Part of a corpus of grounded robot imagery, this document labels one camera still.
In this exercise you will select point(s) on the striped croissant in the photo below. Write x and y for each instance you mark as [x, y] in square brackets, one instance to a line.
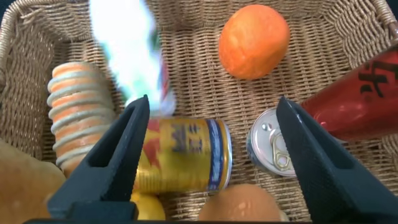
[21, 186]

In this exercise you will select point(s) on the striped long bread roll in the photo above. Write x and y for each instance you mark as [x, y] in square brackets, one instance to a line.
[77, 105]

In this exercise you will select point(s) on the round orange bun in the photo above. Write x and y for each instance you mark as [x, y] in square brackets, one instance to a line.
[253, 42]

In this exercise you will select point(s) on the yellow pear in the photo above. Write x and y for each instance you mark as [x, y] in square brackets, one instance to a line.
[150, 208]

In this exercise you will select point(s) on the small silver tin can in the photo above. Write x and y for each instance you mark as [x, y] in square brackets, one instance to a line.
[264, 146]

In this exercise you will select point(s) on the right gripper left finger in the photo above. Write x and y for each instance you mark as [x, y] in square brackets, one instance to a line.
[99, 177]

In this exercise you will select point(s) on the white milk drink bottle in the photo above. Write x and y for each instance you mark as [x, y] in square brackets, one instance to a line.
[130, 56]

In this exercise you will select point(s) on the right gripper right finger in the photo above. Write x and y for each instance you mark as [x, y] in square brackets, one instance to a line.
[332, 180]

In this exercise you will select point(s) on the tall red drink can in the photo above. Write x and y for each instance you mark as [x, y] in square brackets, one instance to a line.
[357, 105]

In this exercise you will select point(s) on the gold drink can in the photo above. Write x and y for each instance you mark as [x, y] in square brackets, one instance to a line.
[186, 155]

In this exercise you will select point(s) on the burger bun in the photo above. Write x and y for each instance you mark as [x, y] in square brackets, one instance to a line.
[239, 203]

